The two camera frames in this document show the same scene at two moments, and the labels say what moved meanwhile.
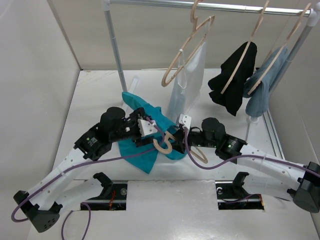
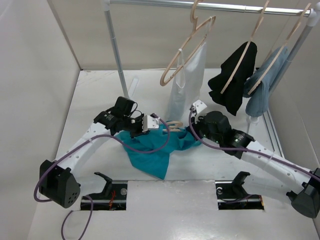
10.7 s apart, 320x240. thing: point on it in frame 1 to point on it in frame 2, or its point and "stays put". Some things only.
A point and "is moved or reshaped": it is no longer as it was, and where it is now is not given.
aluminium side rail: [273, 135] stays put
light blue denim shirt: [256, 102] stays put
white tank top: [185, 97] stays put
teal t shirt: [144, 156] is moved or reshaped
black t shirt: [232, 98] stays put
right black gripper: [179, 144] to [195, 126]
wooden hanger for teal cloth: [168, 136] to [174, 127]
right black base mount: [231, 195] stays put
